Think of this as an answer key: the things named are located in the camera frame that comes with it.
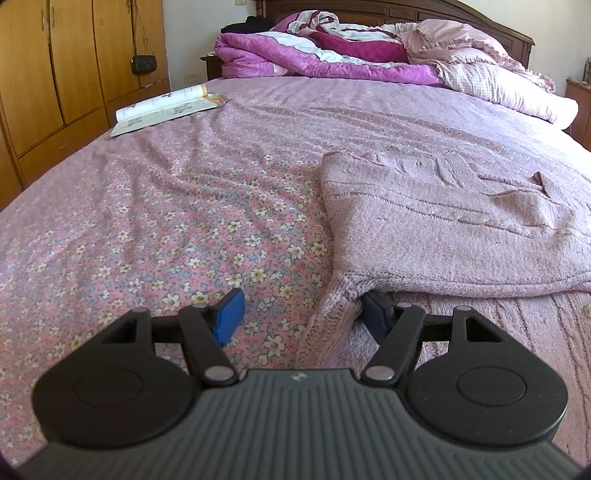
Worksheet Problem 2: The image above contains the pale pink ruffled pillow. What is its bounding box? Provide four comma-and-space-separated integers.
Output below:
397, 19, 578, 130

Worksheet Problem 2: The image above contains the magenta and white quilt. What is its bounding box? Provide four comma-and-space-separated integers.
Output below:
214, 10, 443, 86

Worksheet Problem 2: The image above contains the small black hanging purse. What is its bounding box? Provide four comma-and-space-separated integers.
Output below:
128, 0, 160, 77

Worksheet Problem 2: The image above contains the open white book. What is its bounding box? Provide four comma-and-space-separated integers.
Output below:
110, 84, 226, 138

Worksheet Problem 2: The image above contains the dark wooden headboard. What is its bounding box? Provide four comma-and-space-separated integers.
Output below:
256, 0, 535, 68

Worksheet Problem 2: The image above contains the pink floral bed sheet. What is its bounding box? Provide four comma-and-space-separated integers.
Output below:
1, 77, 590, 464

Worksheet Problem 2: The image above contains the orange wooden wardrobe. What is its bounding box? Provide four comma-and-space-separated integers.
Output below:
1, 0, 170, 206

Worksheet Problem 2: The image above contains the dark wooden nightstand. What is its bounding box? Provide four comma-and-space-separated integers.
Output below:
200, 54, 223, 81

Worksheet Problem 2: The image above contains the brown wooden dresser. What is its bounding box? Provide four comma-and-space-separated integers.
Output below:
565, 78, 591, 151

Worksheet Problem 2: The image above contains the pink cable-knit sweater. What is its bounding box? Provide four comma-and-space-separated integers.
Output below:
297, 152, 590, 462

